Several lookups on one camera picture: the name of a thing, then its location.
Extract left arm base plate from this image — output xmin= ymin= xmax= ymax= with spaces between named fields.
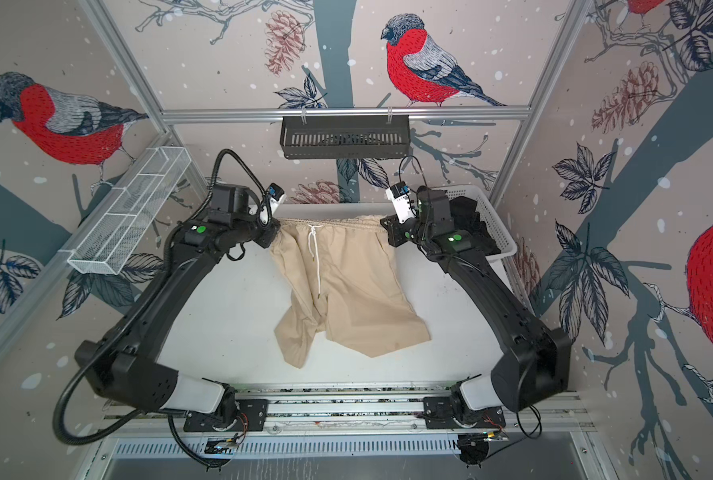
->
xmin=184 ymin=398 xmax=270 ymax=433

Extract beige drawstring shorts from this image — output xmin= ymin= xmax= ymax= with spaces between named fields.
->
xmin=270 ymin=216 xmax=431 ymax=368

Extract white plastic laundry basket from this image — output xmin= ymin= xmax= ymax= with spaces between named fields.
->
xmin=438 ymin=185 xmax=517 ymax=262

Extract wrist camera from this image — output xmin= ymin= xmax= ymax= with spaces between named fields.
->
xmin=385 ymin=181 xmax=416 ymax=224
xmin=266 ymin=183 xmax=286 ymax=213

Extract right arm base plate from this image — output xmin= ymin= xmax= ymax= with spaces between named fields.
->
xmin=416 ymin=396 xmax=505 ymax=430

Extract black hanging wire basket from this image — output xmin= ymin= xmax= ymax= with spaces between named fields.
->
xmin=280 ymin=115 xmax=410 ymax=160

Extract white wire mesh shelf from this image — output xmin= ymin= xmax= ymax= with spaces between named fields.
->
xmin=68 ymin=146 xmax=192 ymax=275

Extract black shorts in basket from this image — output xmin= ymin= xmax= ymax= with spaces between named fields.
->
xmin=449 ymin=196 xmax=501 ymax=255

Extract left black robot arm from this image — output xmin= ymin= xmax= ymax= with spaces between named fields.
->
xmin=74 ymin=183 xmax=286 ymax=416

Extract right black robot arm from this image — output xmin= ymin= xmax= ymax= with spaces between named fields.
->
xmin=380 ymin=182 xmax=570 ymax=415

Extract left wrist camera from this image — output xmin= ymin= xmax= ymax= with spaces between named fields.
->
xmin=266 ymin=183 xmax=286 ymax=213

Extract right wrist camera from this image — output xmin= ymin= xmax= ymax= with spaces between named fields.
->
xmin=385 ymin=181 xmax=416 ymax=224

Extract horizontal aluminium frame bar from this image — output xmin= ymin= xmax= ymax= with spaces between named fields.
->
xmin=160 ymin=105 xmax=532 ymax=125

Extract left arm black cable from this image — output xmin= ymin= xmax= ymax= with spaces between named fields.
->
xmin=51 ymin=148 xmax=274 ymax=470

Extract aluminium mounting rail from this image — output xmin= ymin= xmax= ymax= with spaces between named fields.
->
xmin=100 ymin=383 xmax=597 ymax=436

